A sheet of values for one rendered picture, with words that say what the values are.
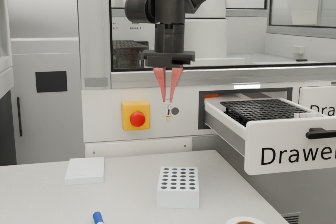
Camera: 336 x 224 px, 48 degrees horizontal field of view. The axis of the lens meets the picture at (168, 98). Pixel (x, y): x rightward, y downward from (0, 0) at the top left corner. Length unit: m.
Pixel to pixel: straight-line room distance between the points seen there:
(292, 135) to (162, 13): 0.36
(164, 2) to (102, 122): 0.45
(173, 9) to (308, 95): 0.62
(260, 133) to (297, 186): 0.55
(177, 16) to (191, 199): 0.36
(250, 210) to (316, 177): 0.56
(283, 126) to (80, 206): 0.44
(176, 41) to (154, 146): 0.44
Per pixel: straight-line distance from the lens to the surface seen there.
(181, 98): 1.06
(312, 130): 0.82
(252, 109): 1.01
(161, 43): 0.72
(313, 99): 1.21
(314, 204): 1.37
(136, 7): 0.76
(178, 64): 0.72
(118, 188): 0.87
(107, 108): 1.03
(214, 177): 0.93
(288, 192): 1.30
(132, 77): 1.02
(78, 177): 0.90
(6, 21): 1.94
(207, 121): 1.07
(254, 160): 0.79
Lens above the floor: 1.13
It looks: 12 degrees down
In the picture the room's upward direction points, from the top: straight up
